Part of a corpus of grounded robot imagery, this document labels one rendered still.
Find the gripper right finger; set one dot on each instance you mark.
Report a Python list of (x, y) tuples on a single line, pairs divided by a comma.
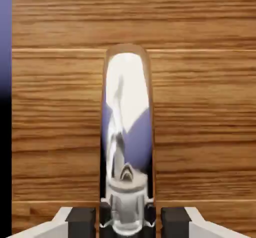
[(176, 224)]

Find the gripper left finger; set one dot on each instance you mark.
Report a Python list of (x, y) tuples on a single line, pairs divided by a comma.
[(80, 224)]

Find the light wood cabinet door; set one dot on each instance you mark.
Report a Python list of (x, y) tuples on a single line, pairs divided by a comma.
[(220, 214), (56, 122)]

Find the light wood cabinet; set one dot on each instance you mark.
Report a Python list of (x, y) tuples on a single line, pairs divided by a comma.
[(128, 18)]

